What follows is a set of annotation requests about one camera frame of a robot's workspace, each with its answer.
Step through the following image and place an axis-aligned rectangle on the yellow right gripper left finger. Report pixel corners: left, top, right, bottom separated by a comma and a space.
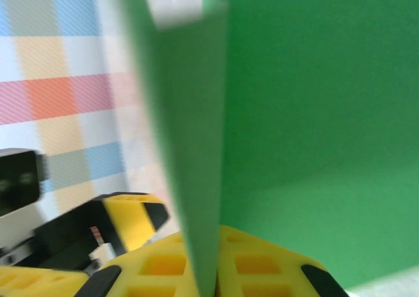
77, 231, 200, 297

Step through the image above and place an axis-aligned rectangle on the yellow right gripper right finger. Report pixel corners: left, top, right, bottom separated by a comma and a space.
214, 224, 350, 297

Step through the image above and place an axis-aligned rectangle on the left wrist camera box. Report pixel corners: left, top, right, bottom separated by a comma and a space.
0, 148, 45, 265

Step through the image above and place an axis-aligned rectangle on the green square paper sheet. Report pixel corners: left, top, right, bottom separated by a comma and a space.
122, 0, 419, 297

